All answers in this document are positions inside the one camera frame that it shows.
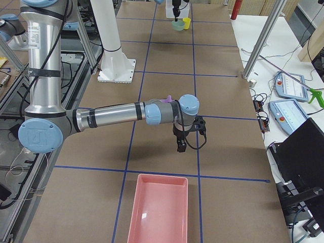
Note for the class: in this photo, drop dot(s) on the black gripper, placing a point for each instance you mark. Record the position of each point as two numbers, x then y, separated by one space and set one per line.
175 4
179 134

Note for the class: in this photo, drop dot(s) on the green plastic bowl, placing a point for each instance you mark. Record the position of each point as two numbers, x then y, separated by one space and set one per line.
178 25

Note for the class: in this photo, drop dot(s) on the purple microfiber cloth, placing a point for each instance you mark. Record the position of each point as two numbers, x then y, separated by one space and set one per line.
168 99

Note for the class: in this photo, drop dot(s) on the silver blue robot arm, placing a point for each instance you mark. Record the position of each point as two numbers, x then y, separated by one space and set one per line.
47 123
160 2

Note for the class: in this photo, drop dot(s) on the yellow plastic cup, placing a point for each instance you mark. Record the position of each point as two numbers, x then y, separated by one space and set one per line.
187 22

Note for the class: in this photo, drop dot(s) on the red fire extinguisher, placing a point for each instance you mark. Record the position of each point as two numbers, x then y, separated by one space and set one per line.
236 9

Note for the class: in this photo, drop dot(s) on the pink plastic tray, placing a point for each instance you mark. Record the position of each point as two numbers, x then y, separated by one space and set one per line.
160 209

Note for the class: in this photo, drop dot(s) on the small electronics board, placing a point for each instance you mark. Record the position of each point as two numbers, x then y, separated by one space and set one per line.
263 124

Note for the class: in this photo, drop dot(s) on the lower teach pendant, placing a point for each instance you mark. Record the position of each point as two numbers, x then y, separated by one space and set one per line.
288 113

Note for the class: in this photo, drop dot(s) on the black laptop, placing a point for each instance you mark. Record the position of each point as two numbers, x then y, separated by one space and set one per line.
300 156

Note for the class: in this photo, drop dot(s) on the black monitor stand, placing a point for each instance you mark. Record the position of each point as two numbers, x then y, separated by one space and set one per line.
293 202

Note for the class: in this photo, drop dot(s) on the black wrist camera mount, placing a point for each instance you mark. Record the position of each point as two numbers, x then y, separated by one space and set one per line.
200 125

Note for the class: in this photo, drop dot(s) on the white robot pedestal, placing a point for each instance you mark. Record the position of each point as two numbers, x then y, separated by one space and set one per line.
115 66

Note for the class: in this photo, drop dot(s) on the aluminium frame post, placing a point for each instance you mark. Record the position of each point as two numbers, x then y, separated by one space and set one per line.
265 32

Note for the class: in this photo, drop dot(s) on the green handled grabber tool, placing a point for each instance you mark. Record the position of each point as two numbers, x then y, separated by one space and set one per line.
316 94

